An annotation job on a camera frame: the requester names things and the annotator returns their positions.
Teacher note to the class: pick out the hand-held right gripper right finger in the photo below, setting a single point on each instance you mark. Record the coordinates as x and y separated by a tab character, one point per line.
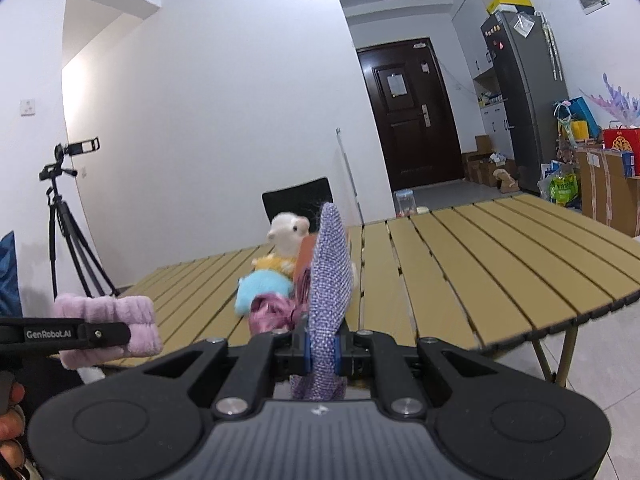
337	355

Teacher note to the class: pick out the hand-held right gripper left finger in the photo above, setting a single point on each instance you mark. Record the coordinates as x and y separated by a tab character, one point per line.
307	355

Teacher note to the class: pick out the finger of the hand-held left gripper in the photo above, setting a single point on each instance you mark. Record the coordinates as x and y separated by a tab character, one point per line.
107	334

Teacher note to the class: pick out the pink fuzzy headband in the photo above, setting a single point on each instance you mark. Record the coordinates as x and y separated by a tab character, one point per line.
135	310

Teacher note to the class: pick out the purple woven pouch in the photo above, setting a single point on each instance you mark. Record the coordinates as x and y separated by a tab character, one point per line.
327	270

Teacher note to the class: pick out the orange box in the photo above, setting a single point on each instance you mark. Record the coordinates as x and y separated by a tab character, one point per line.
304	260

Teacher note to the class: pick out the white plush toy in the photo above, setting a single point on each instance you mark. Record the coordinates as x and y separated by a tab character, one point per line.
287	232

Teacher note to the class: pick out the person's left hand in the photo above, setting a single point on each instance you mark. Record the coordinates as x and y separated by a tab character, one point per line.
9	425

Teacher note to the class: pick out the blue fabric bag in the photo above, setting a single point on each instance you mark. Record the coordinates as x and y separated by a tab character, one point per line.
7	275

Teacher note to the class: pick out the black folding chair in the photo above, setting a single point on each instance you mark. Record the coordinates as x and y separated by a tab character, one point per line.
300	200

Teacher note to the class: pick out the clear plastic container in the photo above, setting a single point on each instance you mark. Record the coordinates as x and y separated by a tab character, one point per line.
406	204

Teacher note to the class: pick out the tan slatted folding table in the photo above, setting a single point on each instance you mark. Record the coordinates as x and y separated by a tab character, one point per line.
475	260

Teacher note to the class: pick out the dark brown door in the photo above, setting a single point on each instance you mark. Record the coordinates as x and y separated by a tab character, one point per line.
415	150

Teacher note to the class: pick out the open cardboard box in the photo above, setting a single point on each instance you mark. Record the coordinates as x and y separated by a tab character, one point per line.
487	172

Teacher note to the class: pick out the tan curved stand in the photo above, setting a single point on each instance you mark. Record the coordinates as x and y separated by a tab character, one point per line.
505	182

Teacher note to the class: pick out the small cardboard box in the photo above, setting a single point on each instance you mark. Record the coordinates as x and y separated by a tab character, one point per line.
483	145

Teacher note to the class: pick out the white base cabinet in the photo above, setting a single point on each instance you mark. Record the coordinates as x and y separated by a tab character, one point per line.
497	130

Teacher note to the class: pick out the white paper notice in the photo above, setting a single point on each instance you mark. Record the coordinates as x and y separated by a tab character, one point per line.
396	85

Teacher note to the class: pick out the green plastic bag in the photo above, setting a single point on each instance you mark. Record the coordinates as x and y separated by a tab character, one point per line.
562	187

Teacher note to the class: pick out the grey refrigerator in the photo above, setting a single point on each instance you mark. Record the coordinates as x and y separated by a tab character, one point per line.
525	110

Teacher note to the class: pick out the large cardboard box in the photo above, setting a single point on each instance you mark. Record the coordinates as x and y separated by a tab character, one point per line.
600	190

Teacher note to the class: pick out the yellow gift bag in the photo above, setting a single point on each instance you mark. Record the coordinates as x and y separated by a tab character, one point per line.
579	131

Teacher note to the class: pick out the blue gift bag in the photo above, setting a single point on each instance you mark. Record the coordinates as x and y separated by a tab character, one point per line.
582	110

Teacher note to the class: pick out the red gift box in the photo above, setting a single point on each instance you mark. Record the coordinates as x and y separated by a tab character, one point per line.
622	145

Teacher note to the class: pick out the clear plastic sleeve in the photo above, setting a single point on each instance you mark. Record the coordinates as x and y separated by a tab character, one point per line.
526	25

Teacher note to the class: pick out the yellow box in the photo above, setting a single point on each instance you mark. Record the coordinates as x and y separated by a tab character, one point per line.
510	3

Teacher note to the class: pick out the white wall cabinet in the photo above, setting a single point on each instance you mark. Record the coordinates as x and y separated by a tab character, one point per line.
470	40

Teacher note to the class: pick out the purple coral wall sticker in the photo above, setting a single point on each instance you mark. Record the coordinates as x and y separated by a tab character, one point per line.
620	102

